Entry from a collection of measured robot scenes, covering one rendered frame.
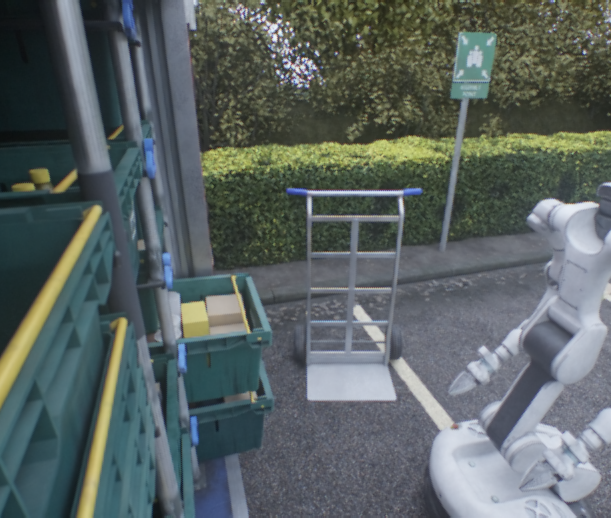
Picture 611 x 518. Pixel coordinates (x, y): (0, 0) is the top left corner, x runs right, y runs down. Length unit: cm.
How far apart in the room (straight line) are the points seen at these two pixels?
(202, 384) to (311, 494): 109
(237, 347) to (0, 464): 106
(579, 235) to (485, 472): 109
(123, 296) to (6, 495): 35
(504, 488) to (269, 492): 107
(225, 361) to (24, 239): 87
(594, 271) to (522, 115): 657
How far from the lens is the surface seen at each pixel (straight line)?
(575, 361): 161
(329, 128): 624
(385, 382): 280
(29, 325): 27
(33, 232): 49
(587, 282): 152
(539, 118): 834
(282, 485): 227
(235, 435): 149
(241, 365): 129
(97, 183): 49
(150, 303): 115
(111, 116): 101
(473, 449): 210
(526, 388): 175
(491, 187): 502
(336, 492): 225
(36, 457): 28
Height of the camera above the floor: 185
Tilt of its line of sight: 25 degrees down
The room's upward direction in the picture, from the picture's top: straight up
